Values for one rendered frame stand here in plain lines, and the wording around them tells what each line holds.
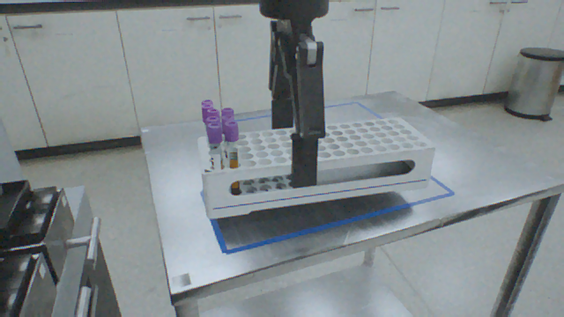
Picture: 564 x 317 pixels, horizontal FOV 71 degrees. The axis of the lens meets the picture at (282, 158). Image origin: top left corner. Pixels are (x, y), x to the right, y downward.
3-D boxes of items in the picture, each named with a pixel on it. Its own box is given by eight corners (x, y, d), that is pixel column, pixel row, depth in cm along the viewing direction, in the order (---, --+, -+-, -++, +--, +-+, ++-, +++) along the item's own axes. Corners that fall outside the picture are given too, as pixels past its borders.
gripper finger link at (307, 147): (313, 119, 43) (322, 129, 40) (311, 159, 45) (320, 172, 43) (300, 121, 43) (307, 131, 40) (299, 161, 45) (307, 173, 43)
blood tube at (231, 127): (243, 208, 48) (240, 125, 42) (230, 210, 48) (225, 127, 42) (240, 200, 49) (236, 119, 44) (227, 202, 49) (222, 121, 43)
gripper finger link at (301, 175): (316, 129, 45) (318, 132, 44) (315, 182, 48) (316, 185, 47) (291, 132, 44) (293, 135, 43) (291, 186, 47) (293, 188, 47)
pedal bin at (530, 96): (530, 124, 277) (552, 59, 255) (491, 106, 309) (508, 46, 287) (564, 120, 285) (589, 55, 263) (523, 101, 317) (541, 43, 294)
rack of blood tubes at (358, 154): (206, 219, 47) (201, 174, 44) (201, 176, 55) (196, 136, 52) (430, 187, 53) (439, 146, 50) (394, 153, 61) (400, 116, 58)
